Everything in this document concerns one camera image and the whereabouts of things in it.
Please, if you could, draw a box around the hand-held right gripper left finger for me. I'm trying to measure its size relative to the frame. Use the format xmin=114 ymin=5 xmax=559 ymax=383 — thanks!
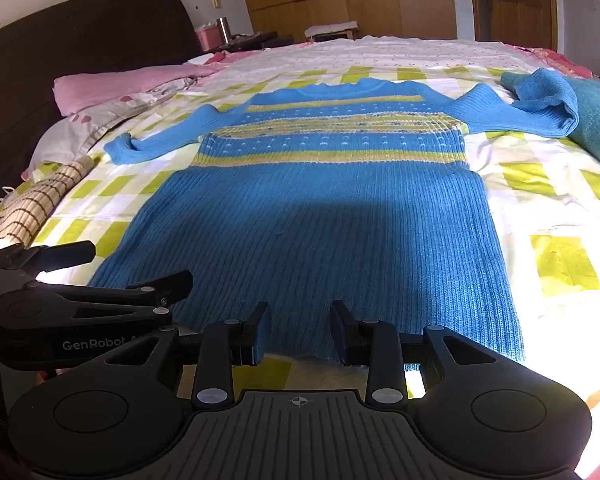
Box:
xmin=102 ymin=301 xmax=272 ymax=409

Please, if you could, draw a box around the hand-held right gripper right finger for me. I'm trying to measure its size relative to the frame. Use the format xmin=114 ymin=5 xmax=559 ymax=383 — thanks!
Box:
xmin=330 ymin=300 xmax=501 ymax=409

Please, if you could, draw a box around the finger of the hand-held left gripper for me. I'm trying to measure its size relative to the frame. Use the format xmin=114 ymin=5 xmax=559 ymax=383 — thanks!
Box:
xmin=26 ymin=269 xmax=195 ymax=308
xmin=0 ymin=240 xmax=97 ymax=277

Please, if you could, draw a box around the blue striped knit sweater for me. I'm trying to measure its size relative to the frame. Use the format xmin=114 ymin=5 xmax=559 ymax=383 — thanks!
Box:
xmin=102 ymin=67 xmax=581 ymax=365

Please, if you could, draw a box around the beige checked bolster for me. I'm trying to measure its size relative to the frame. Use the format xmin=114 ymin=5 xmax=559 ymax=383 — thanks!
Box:
xmin=0 ymin=152 xmax=104 ymax=257

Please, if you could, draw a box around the white heart-print pillow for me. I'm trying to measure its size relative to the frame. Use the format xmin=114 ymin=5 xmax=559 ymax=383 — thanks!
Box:
xmin=22 ymin=89 xmax=191 ymax=179

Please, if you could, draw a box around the pink pillow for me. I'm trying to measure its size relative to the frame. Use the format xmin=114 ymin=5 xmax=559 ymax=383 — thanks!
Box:
xmin=54 ymin=62 xmax=222 ymax=116

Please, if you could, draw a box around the dark wooden headboard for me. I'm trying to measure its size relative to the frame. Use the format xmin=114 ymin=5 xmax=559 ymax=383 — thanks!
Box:
xmin=0 ymin=0 xmax=204 ymax=213

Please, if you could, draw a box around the yellow-green checkered bedsheet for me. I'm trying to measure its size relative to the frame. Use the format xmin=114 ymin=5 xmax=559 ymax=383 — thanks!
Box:
xmin=0 ymin=62 xmax=600 ymax=480

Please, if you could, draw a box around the pink basket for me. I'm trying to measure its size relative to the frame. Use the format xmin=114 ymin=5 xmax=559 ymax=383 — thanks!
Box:
xmin=195 ymin=22 xmax=224 ymax=54

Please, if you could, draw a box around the dark nightstand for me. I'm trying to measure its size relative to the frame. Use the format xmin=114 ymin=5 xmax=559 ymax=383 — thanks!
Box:
xmin=214 ymin=30 xmax=294 ymax=54

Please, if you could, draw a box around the white floral bedsheet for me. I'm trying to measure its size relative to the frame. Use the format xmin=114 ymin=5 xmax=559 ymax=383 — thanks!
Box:
xmin=200 ymin=35 xmax=548 ymax=82

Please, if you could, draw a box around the cushioned wooden stool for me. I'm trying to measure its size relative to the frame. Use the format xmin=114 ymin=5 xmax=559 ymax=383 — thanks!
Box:
xmin=303 ymin=20 xmax=359 ymax=44

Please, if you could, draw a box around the pink patterned bedsheet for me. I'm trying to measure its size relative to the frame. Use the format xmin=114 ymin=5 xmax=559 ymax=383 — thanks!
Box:
xmin=522 ymin=46 xmax=600 ymax=92

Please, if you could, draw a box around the wooden door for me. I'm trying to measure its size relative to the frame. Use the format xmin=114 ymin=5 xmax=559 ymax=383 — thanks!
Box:
xmin=467 ymin=0 xmax=559 ymax=52

